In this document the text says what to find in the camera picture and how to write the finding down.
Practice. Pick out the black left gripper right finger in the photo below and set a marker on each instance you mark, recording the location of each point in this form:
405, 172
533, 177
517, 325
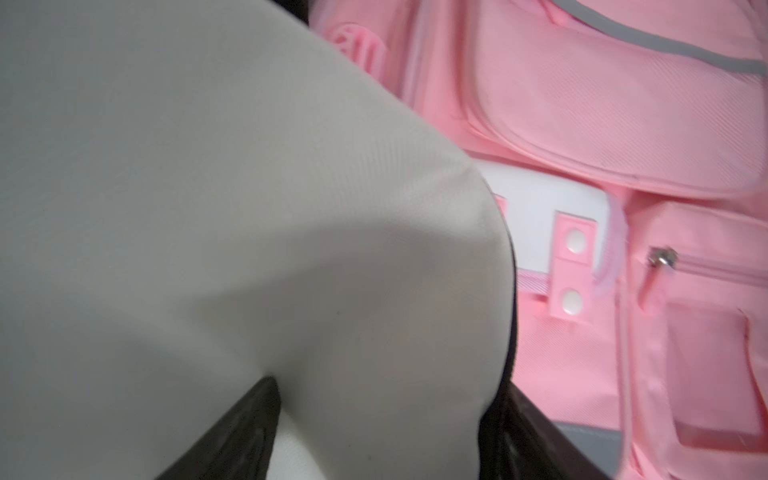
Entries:
522, 443

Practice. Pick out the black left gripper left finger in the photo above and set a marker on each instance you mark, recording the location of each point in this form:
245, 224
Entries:
239, 445

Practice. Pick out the beige backpack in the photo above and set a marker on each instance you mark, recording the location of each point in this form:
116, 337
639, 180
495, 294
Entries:
196, 195

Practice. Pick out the pink backpack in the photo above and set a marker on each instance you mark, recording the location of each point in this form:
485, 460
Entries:
626, 145

